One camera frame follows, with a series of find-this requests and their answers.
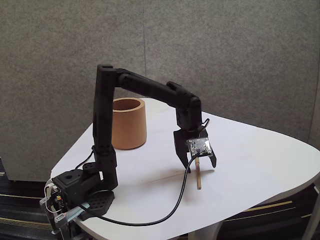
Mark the tan wooden pen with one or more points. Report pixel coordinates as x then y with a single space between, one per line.
199 177

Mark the brown cork pen holder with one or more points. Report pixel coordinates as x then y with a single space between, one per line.
130 125

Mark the white table leg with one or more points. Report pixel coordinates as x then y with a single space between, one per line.
200 233
308 225

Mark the grey felt partition panel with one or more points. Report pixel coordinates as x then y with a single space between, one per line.
225 50
62 50

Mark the silver metal table clamp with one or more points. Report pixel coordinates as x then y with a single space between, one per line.
75 212

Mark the bare camera circuit board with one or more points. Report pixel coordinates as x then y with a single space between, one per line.
198 146

